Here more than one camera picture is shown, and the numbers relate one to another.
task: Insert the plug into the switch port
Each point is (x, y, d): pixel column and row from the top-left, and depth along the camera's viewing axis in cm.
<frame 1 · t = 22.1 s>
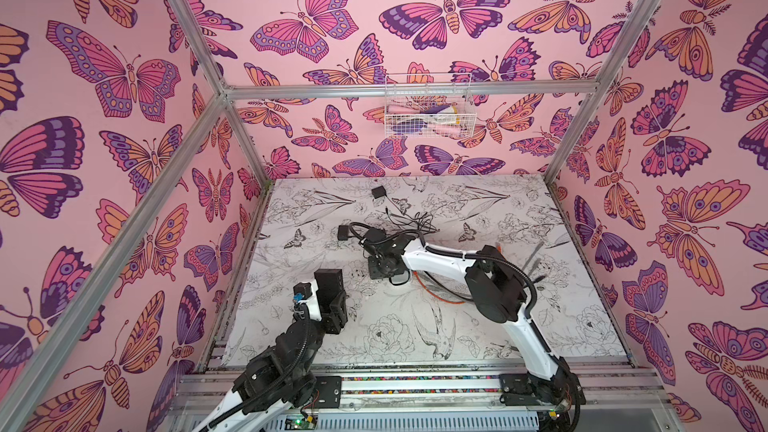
left hand: (335, 290, 75), fingers open
right hand: (376, 268, 95), fingers closed
black network switch: (330, 285, 74), point 19 cm above the table
near black power adapter: (342, 232, 106), on the table
far black power adapter: (378, 192, 119), on the table

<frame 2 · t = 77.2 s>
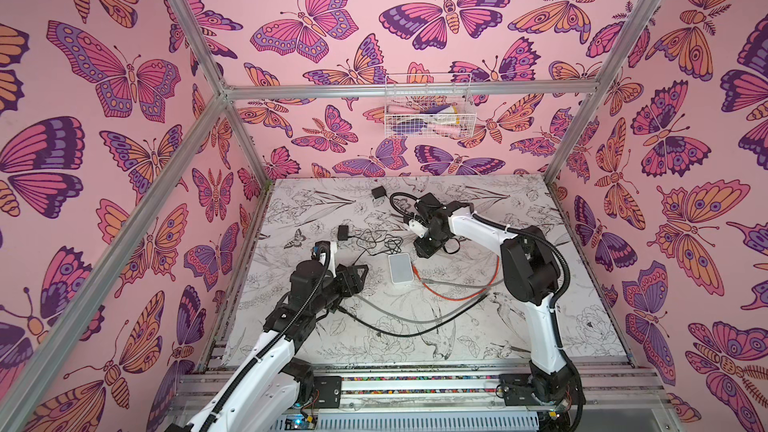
left hand: (360, 266, 79), fingers open
right hand: (423, 246, 98), fingers open
white network switch box: (400, 268, 98), on the table
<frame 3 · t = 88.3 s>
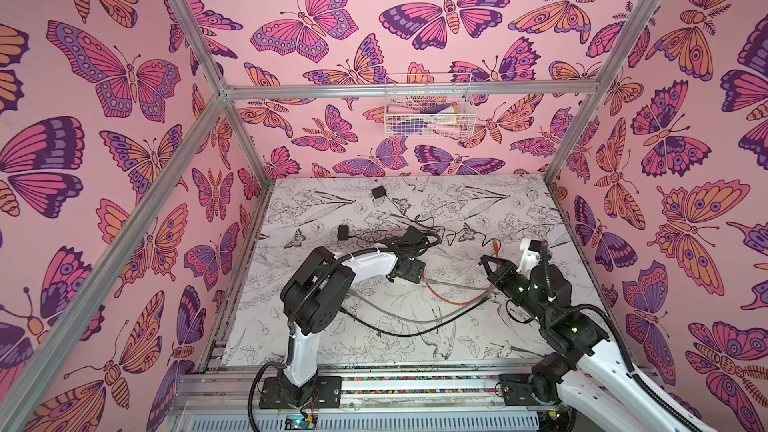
left hand: (412, 268, 95), fingers open
right hand: (482, 253, 74), fingers closed
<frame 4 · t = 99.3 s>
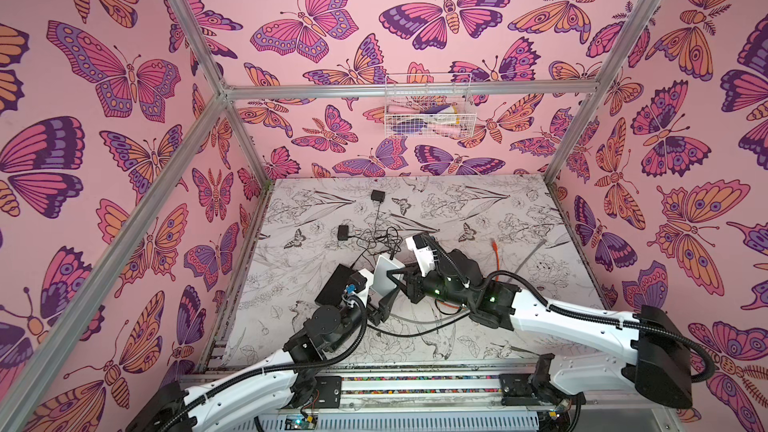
left hand: (389, 278, 72), fingers open
right hand: (390, 268, 70), fingers closed
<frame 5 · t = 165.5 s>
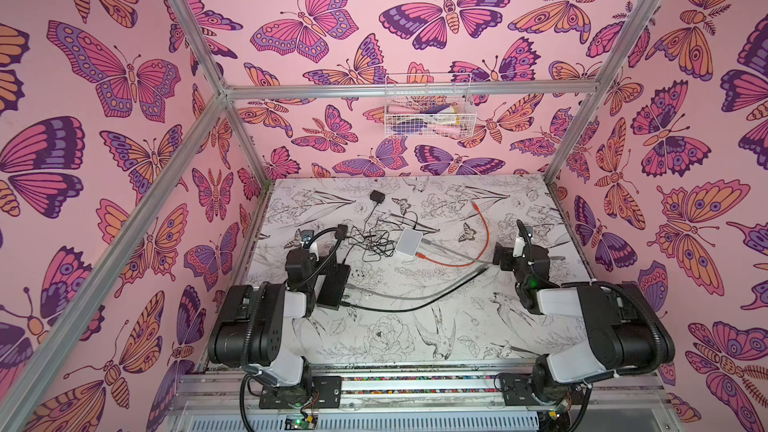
left hand: (320, 243, 94), fingers open
right hand: (515, 241, 93), fingers open
